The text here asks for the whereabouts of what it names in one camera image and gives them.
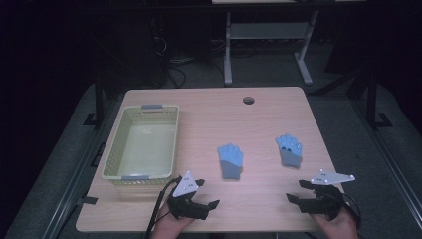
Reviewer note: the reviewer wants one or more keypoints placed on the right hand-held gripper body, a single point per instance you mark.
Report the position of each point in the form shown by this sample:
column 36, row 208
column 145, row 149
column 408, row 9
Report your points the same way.
column 323, row 200

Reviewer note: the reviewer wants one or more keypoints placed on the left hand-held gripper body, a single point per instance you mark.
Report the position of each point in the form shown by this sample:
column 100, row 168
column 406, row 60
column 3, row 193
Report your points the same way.
column 185, row 204

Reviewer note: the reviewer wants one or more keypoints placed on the blue knitted glove with dots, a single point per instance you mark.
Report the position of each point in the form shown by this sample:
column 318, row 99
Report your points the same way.
column 290, row 154

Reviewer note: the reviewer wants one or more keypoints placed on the plain blue knitted glove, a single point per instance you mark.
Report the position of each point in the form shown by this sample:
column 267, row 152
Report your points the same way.
column 230, row 161

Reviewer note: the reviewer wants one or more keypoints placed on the pale green plastic basket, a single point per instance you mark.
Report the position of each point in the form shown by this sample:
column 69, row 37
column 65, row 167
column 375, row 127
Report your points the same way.
column 146, row 149

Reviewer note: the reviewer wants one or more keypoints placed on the person's left hand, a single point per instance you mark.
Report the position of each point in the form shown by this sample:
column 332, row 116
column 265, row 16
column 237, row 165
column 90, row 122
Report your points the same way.
column 169, row 225

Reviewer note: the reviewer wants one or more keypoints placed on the person's right hand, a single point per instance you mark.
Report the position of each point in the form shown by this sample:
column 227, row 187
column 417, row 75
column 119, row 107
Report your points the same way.
column 335, row 227

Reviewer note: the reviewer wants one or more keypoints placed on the black metal stand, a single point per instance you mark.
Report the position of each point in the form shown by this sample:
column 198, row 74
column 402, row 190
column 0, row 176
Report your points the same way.
column 98, row 99
column 373, row 99

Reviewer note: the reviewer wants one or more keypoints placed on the grey metal floor rail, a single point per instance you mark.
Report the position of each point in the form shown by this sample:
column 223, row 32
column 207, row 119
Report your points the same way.
column 388, row 159
column 74, row 176

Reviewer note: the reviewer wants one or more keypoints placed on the black table edge bracket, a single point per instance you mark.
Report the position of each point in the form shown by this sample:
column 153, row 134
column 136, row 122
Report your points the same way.
column 89, row 200

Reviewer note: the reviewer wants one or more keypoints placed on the white metal table frame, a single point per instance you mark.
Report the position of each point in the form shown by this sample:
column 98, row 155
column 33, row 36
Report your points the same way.
column 265, row 31

